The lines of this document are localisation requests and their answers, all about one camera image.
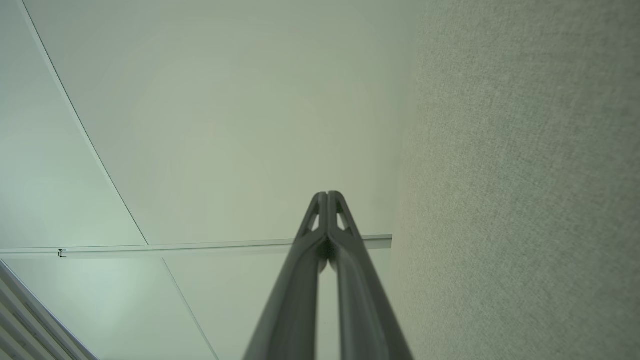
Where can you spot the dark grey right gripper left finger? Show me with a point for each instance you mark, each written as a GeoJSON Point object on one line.
{"type": "Point", "coordinates": [290, 310]}

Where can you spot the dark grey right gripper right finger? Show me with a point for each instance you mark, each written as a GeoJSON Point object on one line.
{"type": "Point", "coordinates": [367, 320]}

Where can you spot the thin grey wall rail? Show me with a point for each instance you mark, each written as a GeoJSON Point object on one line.
{"type": "Point", "coordinates": [200, 247]}

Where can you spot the grey ribbed wall trim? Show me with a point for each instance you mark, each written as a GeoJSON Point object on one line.
{"type": "Point", "coordinates": [25, 325]}

